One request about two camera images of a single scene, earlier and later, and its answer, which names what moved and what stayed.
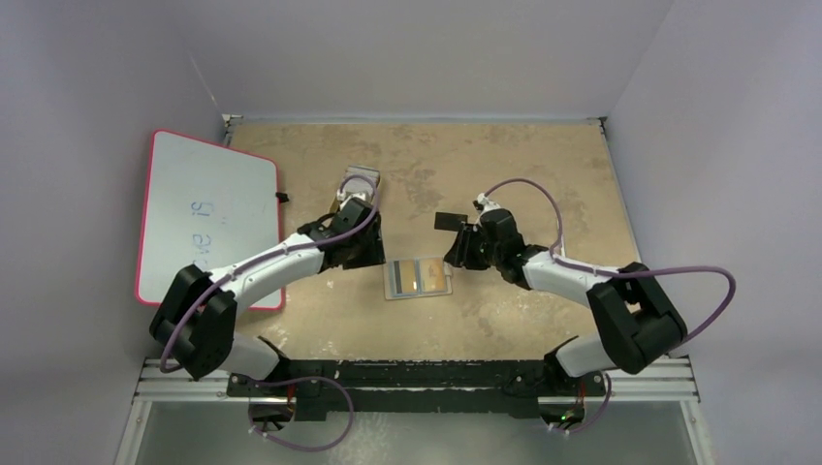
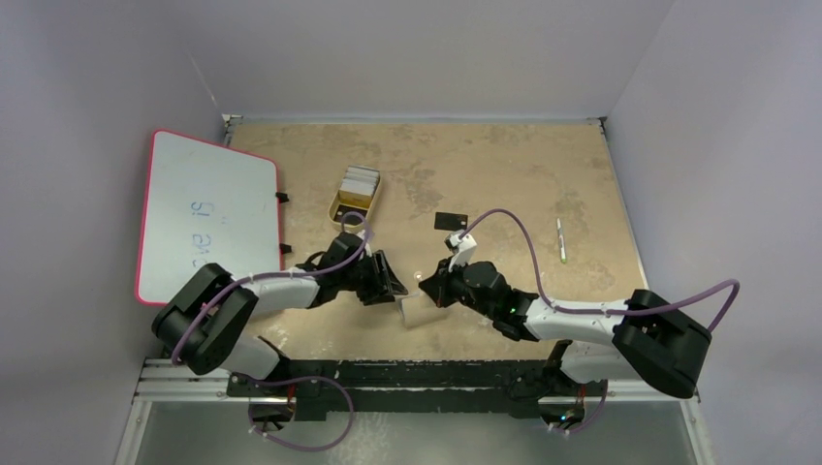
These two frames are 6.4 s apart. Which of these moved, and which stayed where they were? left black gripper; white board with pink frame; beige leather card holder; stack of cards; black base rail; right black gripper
Moved: right black gripper; beige leather card holder; left black gripper
Stayed: stack of cards; white board with pink frame; black base rail
